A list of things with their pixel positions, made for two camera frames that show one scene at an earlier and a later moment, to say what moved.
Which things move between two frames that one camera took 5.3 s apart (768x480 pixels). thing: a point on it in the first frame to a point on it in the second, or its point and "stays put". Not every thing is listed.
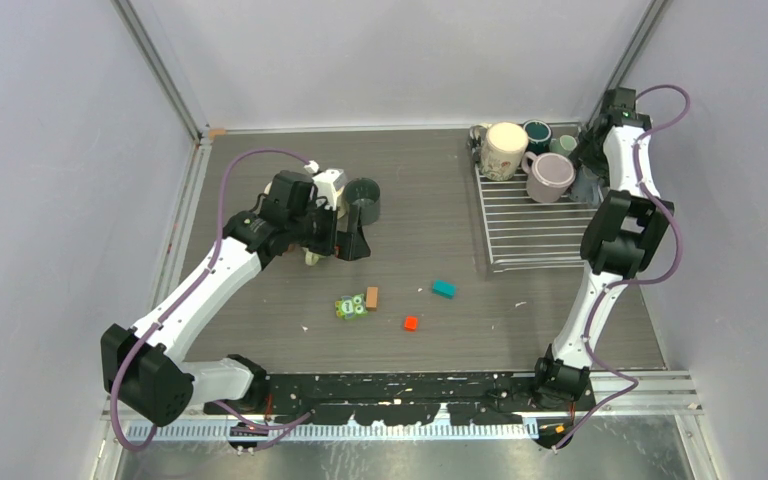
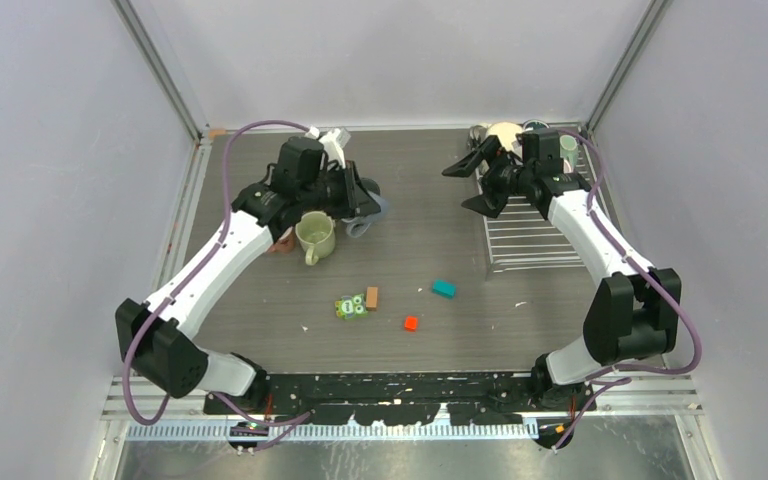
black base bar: x=412 y=398 stays put
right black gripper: x=583 y=154 to x=491 y=203
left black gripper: x=351 y=245 to x=357 y=201
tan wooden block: x=371 y=297 stays put
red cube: x=411 y=324 stays put
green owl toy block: x=350 y=307 stays put
